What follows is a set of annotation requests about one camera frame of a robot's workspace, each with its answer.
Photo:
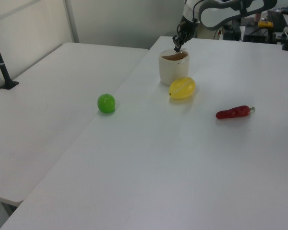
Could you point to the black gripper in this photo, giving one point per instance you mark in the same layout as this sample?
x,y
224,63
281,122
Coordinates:
x,y
187,25

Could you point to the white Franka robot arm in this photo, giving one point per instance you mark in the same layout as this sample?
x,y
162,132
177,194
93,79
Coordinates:
x,y
218,14

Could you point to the white ceramic cup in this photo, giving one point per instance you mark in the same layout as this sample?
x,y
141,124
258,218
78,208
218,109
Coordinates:
x,y
174,69

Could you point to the yellow plastic melon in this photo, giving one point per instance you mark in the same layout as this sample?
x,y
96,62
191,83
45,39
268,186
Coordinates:
x,y
182,88

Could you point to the black equipment box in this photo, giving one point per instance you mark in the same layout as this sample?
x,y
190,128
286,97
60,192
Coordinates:
x,y
256,33

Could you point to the yellow handheld meter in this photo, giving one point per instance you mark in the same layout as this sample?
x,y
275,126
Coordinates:
x,y
265,23

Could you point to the red chili pepper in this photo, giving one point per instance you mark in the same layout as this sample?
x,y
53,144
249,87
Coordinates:
x,y
232,113

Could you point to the green plastic apple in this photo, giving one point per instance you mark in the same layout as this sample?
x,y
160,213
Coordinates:
x,y
106,103

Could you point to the black pole with base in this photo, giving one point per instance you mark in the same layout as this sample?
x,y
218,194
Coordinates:
x,y
2,69

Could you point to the grey metal frame post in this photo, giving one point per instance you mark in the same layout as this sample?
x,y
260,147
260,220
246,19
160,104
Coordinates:
x,y
71,21

